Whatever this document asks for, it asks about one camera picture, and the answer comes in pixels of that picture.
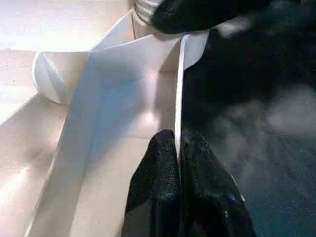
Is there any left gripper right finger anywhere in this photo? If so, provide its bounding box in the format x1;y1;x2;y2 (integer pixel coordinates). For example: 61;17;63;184
179;128;259;237

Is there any white plastic table leg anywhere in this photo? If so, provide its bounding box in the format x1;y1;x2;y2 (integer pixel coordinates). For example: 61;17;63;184
134;0;162;27

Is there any white plastic table top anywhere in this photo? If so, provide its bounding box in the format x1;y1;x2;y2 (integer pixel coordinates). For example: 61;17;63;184
0;0;250;237

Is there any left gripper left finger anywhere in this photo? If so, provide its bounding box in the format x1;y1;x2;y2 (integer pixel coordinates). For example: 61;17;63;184
120;130;183;237

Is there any black mat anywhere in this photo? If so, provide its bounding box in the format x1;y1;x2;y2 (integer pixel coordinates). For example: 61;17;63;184
181;0;316;237

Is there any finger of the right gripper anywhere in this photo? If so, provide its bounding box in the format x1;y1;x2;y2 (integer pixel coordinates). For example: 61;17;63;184
150;0;250;35

